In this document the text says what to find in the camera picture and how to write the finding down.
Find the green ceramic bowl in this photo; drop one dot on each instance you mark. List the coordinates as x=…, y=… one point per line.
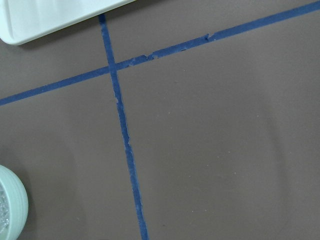
x=18, y=203

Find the clear ice cubes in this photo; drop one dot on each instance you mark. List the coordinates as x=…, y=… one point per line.
x=4, y=210

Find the cream bear tray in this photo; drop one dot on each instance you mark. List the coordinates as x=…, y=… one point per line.
x=22, y=21

